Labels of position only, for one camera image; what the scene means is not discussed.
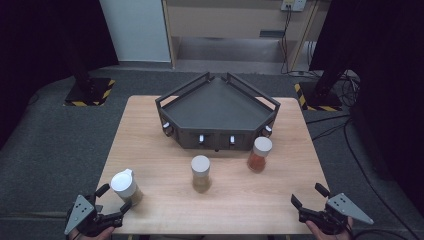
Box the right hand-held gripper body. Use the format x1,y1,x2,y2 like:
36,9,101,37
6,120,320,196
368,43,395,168
298,192,375,236

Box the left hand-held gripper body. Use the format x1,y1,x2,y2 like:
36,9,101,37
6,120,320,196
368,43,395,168
63,194,124,238

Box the spice jar with spouted lid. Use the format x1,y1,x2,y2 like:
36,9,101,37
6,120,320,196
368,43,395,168
110,168,145,207

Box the tan spice jar white lid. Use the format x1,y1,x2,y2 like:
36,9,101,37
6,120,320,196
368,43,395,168
190,154,213,194

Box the dark grey corner rack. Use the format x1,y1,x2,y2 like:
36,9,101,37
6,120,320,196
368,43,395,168
155,71,282,152

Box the person's right hand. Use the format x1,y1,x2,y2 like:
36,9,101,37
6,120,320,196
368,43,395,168
304,217,354,240

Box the person's left hand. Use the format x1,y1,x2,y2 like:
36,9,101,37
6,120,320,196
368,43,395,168
68,226,116,240

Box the orange spice jar white lid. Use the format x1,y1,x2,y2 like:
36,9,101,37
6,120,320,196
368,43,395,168
246,136,274,174

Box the black stand with striped base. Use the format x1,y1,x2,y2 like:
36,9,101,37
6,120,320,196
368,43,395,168
63,33,117,108
294,68,344,113

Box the black curtain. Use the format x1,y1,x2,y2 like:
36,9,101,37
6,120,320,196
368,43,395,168
309,0,424,209
0,0,120,149

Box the white panel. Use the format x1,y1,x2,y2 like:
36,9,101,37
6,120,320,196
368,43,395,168
98,0,172,63

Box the long black floor cable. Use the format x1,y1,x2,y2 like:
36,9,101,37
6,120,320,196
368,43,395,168
305,114,424,240

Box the thick black gripper cable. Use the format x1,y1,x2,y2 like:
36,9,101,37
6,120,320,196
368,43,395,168
349,228,416,240

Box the bundle of floor cables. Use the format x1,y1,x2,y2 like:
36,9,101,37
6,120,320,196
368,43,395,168
333,70,362,108

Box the black cables from outlet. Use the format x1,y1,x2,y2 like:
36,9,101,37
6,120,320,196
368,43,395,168
280,8,313,76

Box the white wall outlet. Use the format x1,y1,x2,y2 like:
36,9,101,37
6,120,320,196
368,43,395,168
280,0,308,13

